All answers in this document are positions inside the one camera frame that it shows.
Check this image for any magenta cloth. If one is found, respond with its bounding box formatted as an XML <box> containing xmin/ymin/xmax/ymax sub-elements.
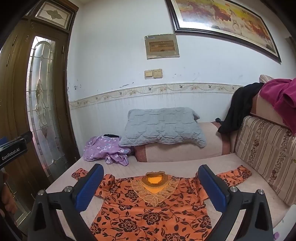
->
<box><xmin>259</xmin><ymin>78</ymin><xmax>296</xmax><ymax>135</ymax></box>

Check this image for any purple floral garment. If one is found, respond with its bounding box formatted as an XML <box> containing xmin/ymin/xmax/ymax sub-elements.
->
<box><xmin>83</xmin><ymin>136</ymin><xmax>132</xmax><ymax>166</ymax></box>

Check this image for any grey quilted pillow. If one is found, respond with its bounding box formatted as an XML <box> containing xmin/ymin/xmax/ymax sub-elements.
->
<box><xmin>119</xmin><ymin>107</ymin><xmax>207</xmax><ymax>148</ymax></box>

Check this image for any black garment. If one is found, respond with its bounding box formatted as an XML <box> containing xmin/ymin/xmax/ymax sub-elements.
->
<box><xmin>216</xmin><ymin>82</ymin><xmax>264</xmax><ymax>134</ymax></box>

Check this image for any orange black floral shirt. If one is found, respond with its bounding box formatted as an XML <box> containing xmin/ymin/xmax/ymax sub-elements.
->
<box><xmin>71</xmin><ymin>165</ymin><xmax>252</xmax><ymax>241</ymax></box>

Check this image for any leaded glass transom window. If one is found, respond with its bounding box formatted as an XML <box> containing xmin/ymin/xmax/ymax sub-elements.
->
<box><xmin>35</xmin><ymin>1</ymin><xmax>75</xmax><ymax>30</ymax></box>

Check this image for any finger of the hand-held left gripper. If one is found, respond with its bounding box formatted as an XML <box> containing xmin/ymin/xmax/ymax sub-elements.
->
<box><xmin>9</xmin><ymin>131</ymin><xmax>33</xmax><ymax>144</ymax></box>

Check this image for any beige quilted mattress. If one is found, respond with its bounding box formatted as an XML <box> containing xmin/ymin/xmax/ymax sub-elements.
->
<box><xmin>45</xmin><ymin>152</ymin><xmax>292</xmax><ymax>241</ymax></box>

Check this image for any large framed painting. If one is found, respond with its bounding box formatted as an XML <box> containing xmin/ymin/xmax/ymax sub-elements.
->
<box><xmin>165</xmin><ymin>0</ymin><xmax>282</xmax><ymax>63</ymax></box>

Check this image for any wooden door with glass panel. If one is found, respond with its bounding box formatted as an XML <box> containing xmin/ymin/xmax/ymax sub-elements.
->
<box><xmin>0</xmin><ymin>19</ymin><xmax>80</xmax><ymax>232</ymax></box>

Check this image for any striped floral sofa backrest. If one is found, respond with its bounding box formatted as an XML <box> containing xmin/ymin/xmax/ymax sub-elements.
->
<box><xmin>235</xmin><ymin>95</ymin><xmax>296</xmax><ymax>207</ymax></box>

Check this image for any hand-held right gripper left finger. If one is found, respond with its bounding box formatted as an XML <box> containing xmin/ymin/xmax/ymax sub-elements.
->
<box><xmin>28</xmin><ymin>163</ymin><xmax>104</xmax><ymax>241</ymax></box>

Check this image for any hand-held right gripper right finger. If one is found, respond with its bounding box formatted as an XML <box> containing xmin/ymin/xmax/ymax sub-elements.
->
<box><xmin>198</xmin><ymin>164</ymin><xmax>274</xmax><ymax>241</ymax></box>

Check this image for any person's left hand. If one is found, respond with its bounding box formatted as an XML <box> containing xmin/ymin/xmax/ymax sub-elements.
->
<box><xmin>0</xmin><ymin>185</ymin><xmax>18</xmax><ymax>215</ymax></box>

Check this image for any small framed wall plaque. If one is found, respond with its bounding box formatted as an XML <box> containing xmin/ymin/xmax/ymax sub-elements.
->
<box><xmin>145</xmin><ymin>34</ymin><xmax>180</xmax><ymax>59</ymax></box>

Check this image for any pink beige bolster cushion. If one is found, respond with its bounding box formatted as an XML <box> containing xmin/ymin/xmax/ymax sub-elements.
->
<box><xmin>134</xmin><ymin>120</ymin><xmax>232</xmax><ymax>163</ymax></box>

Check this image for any beige striped pillow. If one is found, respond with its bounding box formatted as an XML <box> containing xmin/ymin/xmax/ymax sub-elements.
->
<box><xmin>259</xmin><ymin>74</ymin><xmax>275</xmax><ymax>84</ymax></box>

